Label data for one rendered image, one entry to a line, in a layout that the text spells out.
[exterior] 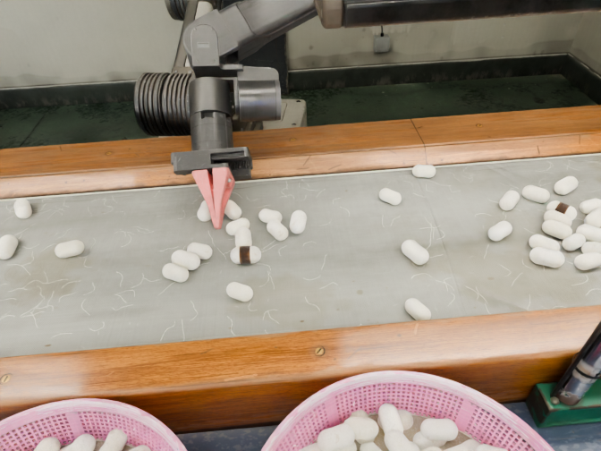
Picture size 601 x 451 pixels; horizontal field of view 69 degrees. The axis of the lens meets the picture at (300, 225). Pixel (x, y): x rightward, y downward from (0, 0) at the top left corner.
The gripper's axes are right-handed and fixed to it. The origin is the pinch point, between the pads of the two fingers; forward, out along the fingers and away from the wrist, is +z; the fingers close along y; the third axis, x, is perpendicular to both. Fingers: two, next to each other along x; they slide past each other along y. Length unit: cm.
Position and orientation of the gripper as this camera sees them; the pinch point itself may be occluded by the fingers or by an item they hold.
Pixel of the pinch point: (217, 222)
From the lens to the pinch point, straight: 60.2
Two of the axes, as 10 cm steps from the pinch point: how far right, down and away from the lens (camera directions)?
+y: 10.0, -0.9, 0.2
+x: -0.1, 1.6, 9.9
